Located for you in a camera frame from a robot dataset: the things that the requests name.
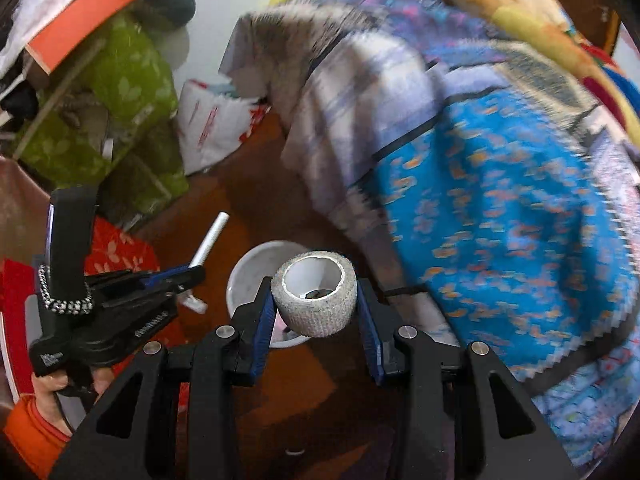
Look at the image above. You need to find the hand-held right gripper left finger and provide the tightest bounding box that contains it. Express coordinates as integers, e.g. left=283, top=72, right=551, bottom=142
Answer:
left=50, top=276, right=277, bottom=480

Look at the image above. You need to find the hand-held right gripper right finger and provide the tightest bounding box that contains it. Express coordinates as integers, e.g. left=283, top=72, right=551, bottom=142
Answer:
left=356, top=277, right=581, bottom=480

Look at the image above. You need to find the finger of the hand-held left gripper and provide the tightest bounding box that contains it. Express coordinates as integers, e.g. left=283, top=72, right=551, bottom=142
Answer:
left=90, top=264, right=207, bottom=288
left=92, top=282, right=201, bottom=311

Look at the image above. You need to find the white bandage roll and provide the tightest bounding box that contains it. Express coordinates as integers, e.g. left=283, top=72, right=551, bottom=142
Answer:
left=270, top=249, right=359, bottom=339

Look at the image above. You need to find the white plastic tube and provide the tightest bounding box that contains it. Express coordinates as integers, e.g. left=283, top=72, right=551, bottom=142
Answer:
left=187, top=211, right=230, bottom=269

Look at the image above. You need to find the white plastic waste bin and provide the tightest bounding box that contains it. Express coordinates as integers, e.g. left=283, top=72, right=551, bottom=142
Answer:
left=226, top=240, right=314, bottom=350

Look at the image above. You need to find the person's left forearm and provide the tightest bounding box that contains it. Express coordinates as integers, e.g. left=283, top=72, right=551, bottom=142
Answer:
left=2, top=394, right=74, bottom=479

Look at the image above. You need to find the person's left hand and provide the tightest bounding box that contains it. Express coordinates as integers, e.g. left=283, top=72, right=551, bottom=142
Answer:
left=32, top=366, right=109, bottom=407

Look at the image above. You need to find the red leaf-print cloth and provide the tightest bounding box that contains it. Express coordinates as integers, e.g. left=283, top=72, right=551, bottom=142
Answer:
left=82, top=217, right=161, bottom=282

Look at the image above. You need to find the white plastic bag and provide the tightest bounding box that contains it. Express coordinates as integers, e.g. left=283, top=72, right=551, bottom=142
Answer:
left=175, top=78, right=271, bottom=176

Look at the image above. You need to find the green leaf-print bag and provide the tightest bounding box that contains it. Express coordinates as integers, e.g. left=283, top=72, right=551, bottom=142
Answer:
left=14, top=12, right=191, bottom=217

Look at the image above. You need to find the blue patchwork blanket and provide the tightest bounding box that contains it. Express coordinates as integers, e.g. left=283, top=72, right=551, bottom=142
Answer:
left=219, top=0, right=640, bottom=467

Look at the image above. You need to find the orange box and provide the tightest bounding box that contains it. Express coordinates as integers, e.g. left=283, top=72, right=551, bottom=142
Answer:
left=25, top=0, right=152, bottom=75

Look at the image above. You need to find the colourful patterned quilt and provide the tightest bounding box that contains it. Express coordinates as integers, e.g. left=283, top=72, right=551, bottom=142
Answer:
left=432, top=0, right=640, bottom=150

